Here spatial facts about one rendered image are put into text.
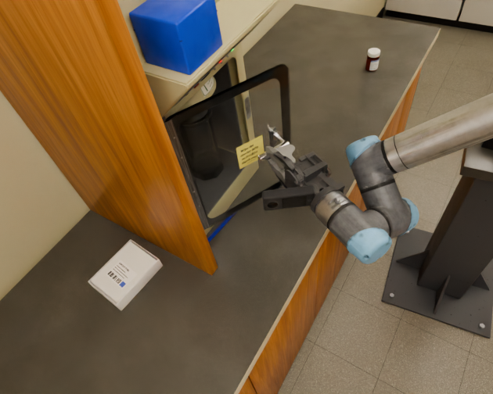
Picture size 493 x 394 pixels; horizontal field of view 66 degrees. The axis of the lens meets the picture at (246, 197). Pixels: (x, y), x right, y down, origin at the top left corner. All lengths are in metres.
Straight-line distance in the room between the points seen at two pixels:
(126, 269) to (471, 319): 1.60
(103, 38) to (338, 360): 1.68
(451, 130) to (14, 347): 1.13
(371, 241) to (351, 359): 1.24
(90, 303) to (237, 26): 0.79
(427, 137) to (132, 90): 0.53
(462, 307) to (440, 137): 1.44
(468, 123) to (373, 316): 1.39
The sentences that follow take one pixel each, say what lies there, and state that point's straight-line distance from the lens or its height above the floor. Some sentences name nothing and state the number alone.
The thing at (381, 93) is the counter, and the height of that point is 0.94.
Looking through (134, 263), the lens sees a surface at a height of 0.98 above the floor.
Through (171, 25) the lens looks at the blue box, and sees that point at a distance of 0.63.
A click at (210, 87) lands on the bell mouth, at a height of 1.33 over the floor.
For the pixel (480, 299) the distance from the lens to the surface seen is 2.19.
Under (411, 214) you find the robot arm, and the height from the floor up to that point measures 1.19.
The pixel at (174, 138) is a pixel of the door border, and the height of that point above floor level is 1.34.
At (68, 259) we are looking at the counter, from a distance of 1.25.
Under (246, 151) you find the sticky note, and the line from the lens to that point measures 0.94.
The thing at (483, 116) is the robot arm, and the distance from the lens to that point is 0.78.
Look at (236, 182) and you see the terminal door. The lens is 1.00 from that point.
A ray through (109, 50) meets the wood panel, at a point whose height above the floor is 1.61.
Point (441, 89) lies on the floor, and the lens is 3.24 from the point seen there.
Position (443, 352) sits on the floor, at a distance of 2.05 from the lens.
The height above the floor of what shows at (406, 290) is 0.01.
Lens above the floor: 1.87
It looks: 52 degrees down
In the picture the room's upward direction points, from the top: 11 degrees counter-clockwise
